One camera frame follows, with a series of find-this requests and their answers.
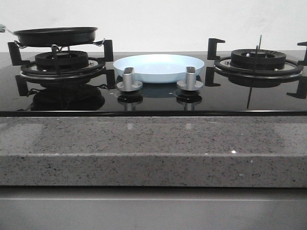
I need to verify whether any light blue plate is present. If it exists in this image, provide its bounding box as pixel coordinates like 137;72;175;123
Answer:
113;54;204;83

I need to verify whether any black frying pan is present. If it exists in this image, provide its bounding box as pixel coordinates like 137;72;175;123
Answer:
12;27;97;47

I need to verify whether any left silver stove knob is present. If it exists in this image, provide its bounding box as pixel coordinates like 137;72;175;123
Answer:
116;67;143;92

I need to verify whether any silver stove knob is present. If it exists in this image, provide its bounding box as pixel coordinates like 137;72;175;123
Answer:
177;67;203;91
116;67;143;92

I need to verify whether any right silver stove knob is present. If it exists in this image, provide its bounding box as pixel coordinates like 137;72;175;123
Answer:
177;67;203;91

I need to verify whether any left black pan support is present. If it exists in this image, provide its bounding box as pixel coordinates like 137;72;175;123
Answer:
8;40;114;96

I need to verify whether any black pan support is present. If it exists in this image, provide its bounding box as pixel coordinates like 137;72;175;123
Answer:
8;40;114;96
206;38;307;99

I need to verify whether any black glass cooktop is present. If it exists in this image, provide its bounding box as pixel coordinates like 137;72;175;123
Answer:
0;52;307;117

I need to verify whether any left black gas burner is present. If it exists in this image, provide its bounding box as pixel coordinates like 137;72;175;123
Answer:
35;50;89;71

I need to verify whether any right black pan support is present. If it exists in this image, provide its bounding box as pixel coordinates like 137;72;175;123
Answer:
206;38;307;99

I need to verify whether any grey cabinet front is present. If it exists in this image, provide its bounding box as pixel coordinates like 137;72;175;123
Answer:
0;187;307;230

